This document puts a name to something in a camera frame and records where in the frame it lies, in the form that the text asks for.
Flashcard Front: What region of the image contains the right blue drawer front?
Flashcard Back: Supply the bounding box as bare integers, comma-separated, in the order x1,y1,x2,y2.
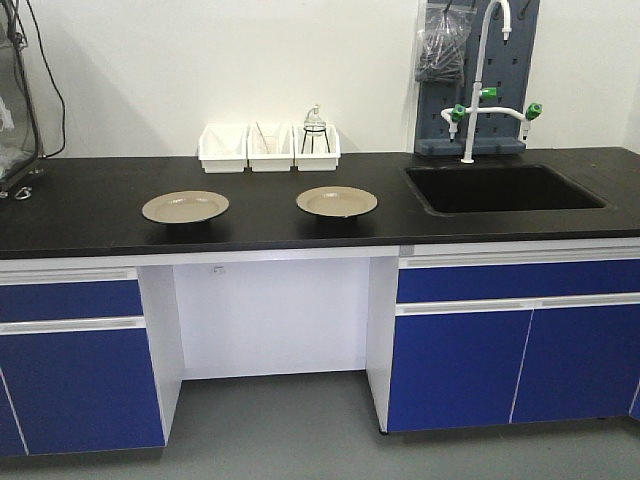
396,259,639,303

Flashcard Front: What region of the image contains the metal frame equipment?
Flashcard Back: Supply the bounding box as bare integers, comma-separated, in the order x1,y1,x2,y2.
1,1,43,201

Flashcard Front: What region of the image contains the round glass flask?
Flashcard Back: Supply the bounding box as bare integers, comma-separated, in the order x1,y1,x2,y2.
303,104,327,136

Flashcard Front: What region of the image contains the plastic bag of pegs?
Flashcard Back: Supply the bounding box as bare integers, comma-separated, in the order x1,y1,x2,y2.
414,1,477,85

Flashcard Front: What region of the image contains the middle white plastic bin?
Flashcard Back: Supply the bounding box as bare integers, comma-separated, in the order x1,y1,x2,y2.
247,122,294,172

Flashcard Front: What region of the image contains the grey pegboard drying rack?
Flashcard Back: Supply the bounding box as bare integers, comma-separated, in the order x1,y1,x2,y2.
414,1,539,156

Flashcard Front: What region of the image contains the left blue cabinet door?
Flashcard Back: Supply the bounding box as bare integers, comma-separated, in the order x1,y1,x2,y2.
1,328,166,456

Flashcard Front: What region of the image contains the far right blue cabinet door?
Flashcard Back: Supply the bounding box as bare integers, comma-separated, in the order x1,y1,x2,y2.
511,304,639,423

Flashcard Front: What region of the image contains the white plastic bin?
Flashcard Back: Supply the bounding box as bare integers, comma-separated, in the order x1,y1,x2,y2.
198,124,248,173
293,124,341,171
247,122,294,172

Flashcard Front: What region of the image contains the blue drawer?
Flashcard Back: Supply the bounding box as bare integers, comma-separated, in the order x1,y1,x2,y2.
396,259,639,303
1,280,143,323

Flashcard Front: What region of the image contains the left blue drawer front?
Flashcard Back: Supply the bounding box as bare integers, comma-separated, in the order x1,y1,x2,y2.
1,280,143,323

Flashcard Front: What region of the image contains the blue cabinet door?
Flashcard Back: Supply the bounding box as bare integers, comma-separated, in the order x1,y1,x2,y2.
1,328,166,456
511,304,639,423
387,310,531,432

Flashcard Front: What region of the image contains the black lab sink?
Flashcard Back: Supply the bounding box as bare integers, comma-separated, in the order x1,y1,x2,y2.
405,165,606,215

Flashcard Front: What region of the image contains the tan round plate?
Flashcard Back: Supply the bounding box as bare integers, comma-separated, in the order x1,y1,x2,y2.
296,186,378,218
141,190,230,225

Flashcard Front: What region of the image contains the black hanging cable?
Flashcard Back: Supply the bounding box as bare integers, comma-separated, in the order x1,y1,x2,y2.
23,0,68,158

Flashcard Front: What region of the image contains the white gooseneck lab faucet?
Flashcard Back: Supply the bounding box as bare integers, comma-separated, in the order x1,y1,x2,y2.
440,0,543,164

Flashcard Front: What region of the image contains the glass beaker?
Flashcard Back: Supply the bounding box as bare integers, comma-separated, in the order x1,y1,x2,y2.
260,135,280,154

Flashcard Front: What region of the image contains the right white plastic bin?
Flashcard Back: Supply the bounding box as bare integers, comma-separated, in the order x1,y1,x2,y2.
293,124,341,171

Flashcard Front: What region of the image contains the left white plastic bin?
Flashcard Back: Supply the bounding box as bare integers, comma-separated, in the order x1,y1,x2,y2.
198,124,248,173

